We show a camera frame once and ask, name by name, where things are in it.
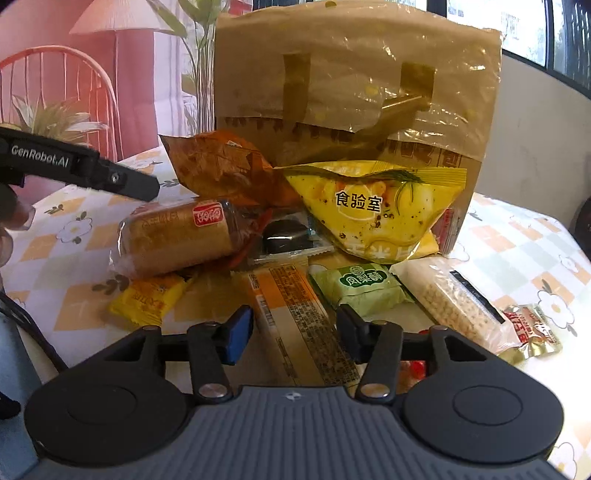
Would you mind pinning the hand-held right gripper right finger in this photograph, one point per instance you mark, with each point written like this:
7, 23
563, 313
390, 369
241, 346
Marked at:
351, 332

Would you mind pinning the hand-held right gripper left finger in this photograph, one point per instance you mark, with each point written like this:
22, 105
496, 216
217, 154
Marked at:
238, 337

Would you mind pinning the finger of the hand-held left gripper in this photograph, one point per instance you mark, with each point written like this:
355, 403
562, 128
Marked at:
131, 183

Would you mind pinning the green pastry packet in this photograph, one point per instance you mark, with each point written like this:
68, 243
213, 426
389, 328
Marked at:
364, 284

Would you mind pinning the long orange packet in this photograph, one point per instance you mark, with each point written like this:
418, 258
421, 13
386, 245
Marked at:
295, 314

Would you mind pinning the bread loaf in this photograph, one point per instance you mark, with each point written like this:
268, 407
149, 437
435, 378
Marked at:
175, 240

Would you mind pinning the orange snack packet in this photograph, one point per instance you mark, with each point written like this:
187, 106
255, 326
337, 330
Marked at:
207, 161

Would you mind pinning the yellow chip bag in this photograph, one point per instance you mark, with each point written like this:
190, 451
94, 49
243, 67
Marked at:
369, 221

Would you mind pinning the brown paper bag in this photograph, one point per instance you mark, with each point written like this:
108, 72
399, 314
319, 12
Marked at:
346, 69

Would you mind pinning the person's left hand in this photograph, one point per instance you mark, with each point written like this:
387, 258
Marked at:
14, 219

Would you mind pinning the red wrapped candy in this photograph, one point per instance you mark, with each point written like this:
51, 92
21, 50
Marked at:
415, 369

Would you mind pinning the printed backdrop curtain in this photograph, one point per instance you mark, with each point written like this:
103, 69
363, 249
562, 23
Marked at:
138, 92

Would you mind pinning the checkered floral tablecloth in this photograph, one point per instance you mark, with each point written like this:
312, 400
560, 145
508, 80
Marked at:
69, 258

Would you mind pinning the small yellow packet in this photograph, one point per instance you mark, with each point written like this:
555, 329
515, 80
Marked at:
147, 297

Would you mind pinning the white cracker packet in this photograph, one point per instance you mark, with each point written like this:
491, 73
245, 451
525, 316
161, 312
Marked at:
443, 295

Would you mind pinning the dark cake in clear wrapper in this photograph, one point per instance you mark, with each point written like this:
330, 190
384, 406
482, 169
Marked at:
281, 235

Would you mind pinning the small red gold packet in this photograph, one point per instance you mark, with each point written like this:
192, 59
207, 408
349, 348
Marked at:
531, 327

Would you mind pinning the black framed window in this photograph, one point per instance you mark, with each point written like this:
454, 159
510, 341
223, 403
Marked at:
521, 27

